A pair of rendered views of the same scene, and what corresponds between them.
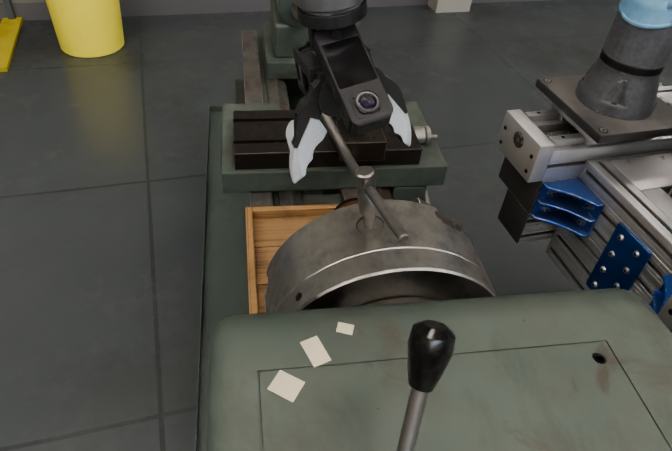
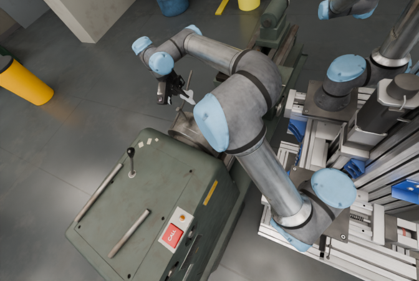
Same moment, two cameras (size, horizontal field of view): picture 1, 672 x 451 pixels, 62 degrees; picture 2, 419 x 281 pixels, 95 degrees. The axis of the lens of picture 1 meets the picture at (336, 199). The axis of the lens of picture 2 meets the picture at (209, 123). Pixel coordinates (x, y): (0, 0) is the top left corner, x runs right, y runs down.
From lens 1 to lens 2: 0.77 m
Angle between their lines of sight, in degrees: 43
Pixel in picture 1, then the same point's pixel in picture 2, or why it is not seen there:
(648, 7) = (332, 71)
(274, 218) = not seen: hidden behind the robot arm
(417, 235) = (191, 126)
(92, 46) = (247, 7)
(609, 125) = (312, 109)
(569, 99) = (310, 93)
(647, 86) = (333, 100)
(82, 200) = not seen: hidden behind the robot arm
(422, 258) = (187, 132)
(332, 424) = (141, 154)
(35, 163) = not seen: hidden behind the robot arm
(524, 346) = (179, 160)
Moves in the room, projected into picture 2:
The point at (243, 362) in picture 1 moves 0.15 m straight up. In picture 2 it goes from (139, 137) to (121, 122)
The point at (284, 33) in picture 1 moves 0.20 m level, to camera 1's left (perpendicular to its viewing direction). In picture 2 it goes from (262, 30) to (242, 24)
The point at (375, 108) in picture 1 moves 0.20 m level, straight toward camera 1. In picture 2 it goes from (159, 101) to (123, 133)
